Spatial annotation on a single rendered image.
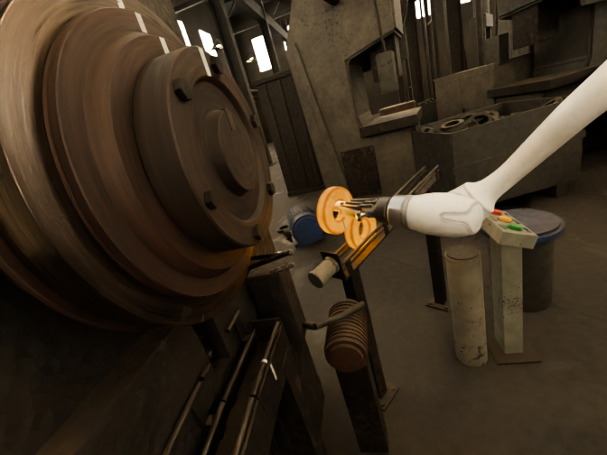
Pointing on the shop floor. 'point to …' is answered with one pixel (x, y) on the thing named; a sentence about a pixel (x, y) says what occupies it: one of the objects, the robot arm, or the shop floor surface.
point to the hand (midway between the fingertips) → (335, 205)
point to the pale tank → (424, 51)
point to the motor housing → (356, 376)
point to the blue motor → (303, 226)
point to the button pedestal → (508, 292)
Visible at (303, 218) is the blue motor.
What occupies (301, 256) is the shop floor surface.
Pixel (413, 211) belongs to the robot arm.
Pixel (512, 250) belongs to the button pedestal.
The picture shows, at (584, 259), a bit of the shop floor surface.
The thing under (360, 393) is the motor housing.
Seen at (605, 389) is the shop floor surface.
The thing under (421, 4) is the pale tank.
